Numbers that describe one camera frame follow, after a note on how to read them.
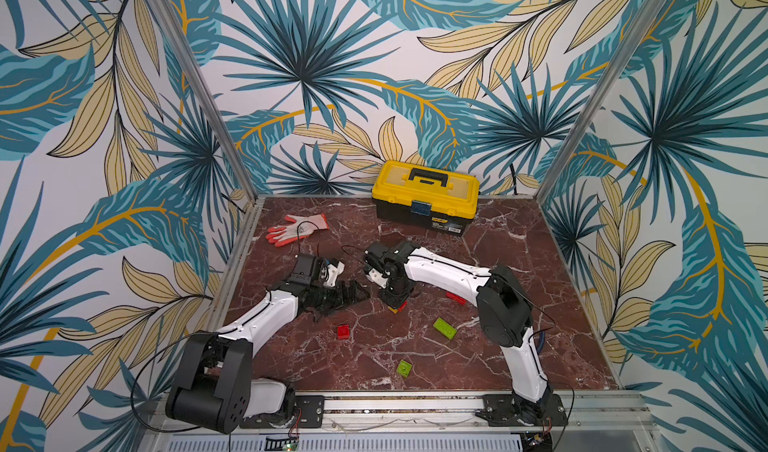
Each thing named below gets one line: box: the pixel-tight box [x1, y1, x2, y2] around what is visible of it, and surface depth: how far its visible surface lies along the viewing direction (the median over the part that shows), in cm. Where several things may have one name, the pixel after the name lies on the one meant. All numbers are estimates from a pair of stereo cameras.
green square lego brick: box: [396, 360, 413, 378], surface depth 81 cm
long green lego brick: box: [433, 317, 457, 340], surface depth 89 cm
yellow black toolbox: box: [371, 160, 481, 236], surface depth 102 cm
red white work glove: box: [266, 213, 329, 247], surface depth 109 cm
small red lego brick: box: [337, 324, 351, 340], surface depth 87 cm
